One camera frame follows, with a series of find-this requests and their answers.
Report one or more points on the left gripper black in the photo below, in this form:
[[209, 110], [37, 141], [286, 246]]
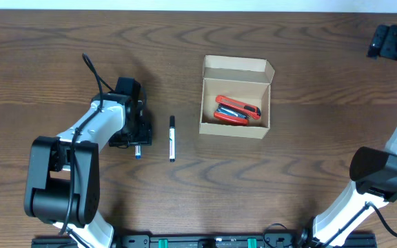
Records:
[[135, 136]]

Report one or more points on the blue whiteboard marker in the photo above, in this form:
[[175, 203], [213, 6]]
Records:
[[138, 152]]

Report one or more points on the black whiteboard marker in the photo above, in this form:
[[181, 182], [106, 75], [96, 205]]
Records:
[[172, 154]]

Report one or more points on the red and black stapler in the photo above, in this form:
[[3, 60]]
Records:
[[231, 116]]

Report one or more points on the red utility knife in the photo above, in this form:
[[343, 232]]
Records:
[[241, 107]]

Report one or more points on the cardboard box with lid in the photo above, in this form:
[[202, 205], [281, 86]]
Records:
[[242, 79]]

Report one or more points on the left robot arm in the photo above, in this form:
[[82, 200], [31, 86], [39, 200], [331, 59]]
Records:
[[63, 183]]

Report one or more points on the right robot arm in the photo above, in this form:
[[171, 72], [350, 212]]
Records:
[[373, 176]]

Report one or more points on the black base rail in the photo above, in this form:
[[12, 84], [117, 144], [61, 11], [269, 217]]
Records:
[[274, 239]]

